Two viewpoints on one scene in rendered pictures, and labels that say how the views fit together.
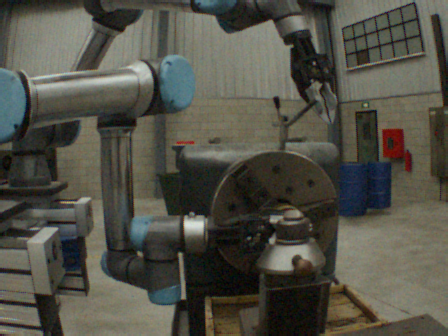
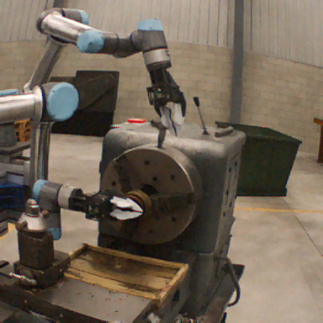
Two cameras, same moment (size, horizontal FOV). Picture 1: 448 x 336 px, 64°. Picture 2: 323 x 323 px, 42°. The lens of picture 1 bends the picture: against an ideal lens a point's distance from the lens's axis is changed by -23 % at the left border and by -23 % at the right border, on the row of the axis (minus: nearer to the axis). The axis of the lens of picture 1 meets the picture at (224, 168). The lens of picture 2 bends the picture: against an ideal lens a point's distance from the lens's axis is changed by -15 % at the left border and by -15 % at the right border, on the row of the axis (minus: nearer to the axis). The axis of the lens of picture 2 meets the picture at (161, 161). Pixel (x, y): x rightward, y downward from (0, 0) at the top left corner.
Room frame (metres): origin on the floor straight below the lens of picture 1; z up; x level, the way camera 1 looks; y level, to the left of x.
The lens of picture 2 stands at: (-0.33, -0.64, 1.47)
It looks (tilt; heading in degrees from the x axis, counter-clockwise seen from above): 10 degrees down; 19
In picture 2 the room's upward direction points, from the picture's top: 5 degrees clockwise
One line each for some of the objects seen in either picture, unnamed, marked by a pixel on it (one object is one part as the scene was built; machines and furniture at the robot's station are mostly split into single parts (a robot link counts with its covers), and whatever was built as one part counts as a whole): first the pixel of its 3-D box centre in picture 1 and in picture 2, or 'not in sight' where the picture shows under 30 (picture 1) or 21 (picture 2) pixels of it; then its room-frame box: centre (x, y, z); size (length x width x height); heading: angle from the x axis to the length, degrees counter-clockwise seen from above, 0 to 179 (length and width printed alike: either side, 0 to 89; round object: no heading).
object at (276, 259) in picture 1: (292, 253); (32, 220); (0.47, -0.07, 1.13); 0.08 x 0.08 x 0.03
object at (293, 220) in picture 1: (293, 225); (32, 207); (0.47, -0.07, 1.17); 0.04 x 0.04 x 0.03
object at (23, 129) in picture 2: not in sight; (15, 128); (7.35, 5.38, 0.22); 1.25 x 0.86 x 0.44; 20
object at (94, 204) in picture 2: (238, 233); (91, 203); (0.87, -0.03, 1.08); 0.12 x 0.09 x 0.08; 92
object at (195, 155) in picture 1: (250, 203); (177, 177); (1.51, -0.08, 1.06); 0.59 x 0.48 x 0.39; 3
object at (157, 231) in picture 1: (158, 235); (50, 193); (0.88, 0.13, 1.08); 0.11 x 0.08 x 0.09; 92
